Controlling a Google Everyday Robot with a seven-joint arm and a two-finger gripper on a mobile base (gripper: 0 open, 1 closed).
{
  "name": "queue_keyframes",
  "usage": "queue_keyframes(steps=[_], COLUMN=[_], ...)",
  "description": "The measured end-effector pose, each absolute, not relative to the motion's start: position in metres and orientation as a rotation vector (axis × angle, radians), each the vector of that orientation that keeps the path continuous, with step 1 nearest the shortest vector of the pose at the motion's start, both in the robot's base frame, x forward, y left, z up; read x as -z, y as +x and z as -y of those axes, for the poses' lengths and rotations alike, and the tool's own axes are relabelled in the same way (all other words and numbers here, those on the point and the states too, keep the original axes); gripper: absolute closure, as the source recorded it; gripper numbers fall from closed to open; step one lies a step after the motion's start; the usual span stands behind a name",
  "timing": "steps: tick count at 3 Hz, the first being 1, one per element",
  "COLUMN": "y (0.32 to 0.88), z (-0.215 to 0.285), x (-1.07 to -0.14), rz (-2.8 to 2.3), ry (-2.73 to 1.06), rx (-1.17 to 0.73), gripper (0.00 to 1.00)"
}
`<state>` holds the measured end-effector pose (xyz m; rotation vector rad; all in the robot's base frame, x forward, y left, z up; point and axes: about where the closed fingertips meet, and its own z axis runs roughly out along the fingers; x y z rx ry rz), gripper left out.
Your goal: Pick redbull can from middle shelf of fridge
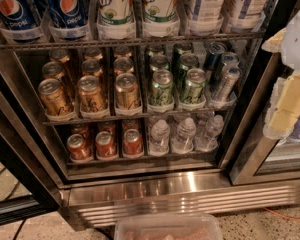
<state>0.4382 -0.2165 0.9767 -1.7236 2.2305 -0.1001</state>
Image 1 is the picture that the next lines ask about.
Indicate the second row middle gold can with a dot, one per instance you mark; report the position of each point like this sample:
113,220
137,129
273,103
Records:
93,67

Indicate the front right gold can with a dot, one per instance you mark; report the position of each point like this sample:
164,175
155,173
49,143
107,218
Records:
127,91

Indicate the orange can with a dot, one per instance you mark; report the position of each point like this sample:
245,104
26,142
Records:
79,149
132,143
105,146

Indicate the left white labelled bottle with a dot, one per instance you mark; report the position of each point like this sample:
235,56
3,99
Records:
204,16

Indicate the front right orange can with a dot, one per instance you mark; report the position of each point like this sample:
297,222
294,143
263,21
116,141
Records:
132,143

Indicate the right 7up bottle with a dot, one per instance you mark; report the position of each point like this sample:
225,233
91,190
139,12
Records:
160,17

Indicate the left water bottle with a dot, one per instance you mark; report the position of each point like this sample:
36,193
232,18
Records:
159,138

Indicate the left pepsi bottle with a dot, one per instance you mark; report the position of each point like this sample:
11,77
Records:
21,19

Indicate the wire shelf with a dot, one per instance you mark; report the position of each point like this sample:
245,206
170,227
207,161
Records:
136,116
129,42

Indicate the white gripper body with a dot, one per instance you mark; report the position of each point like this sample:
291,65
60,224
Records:
298,44

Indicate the second row left green can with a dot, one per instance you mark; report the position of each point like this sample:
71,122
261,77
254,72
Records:
158,62

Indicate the front middle gold can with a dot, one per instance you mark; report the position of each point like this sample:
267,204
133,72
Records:
91,94

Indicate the second row gold can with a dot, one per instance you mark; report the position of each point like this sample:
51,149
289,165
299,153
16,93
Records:
123,65
93,67
55,70

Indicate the right water bottle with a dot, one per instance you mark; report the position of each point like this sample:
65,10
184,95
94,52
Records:
206,141

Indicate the white labelled bottle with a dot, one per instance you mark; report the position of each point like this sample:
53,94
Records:
243,15
204,16

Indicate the front left orange can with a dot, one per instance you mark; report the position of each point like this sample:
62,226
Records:
79,149

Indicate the second row right gold can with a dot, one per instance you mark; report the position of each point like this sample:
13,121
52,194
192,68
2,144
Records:
123,65

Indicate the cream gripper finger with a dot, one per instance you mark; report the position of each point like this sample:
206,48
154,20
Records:
273,44
284,107

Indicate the second row right green can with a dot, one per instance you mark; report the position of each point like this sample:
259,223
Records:
186,62

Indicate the second row green can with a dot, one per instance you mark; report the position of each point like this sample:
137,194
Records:
158,62
186,62

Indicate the clear plastic food container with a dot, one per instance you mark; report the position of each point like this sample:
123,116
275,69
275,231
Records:
168,227

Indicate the middle water bottle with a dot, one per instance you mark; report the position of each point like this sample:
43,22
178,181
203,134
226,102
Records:
182,142

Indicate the pepsi bottle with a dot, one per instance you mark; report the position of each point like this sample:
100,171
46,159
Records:
21,19
69,18

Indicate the rear blue redbull can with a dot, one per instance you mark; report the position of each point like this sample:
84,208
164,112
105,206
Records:
214,53

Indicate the second row left gold can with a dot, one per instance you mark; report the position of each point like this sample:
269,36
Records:
55,70

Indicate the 7up bottle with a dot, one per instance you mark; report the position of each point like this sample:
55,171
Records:
160,17
116,19

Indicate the left 7up bottle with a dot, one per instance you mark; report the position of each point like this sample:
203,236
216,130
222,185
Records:
116,19

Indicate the right white labelled bottle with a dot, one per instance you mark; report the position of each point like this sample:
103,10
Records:
243,15

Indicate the middle wire shelf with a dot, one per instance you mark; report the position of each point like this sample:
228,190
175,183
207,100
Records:
136,116

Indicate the silver redbull can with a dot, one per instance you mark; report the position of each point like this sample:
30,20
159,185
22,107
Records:
225,84
227,59

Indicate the right pepsi bottle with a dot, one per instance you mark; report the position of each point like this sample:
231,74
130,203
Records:
69,18

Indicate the front middle orange can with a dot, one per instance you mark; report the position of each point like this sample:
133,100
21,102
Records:
105,146

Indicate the front right green can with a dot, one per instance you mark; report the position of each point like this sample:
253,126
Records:
193,85

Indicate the front left gold can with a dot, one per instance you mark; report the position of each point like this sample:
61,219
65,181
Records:
55,98

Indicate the water bottle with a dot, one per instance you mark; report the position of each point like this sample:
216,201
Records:
159,138
206,141
182,142

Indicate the front left green can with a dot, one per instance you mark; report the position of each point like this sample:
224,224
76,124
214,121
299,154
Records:
161,88

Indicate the upper wire shelf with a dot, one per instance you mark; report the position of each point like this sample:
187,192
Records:
129,42

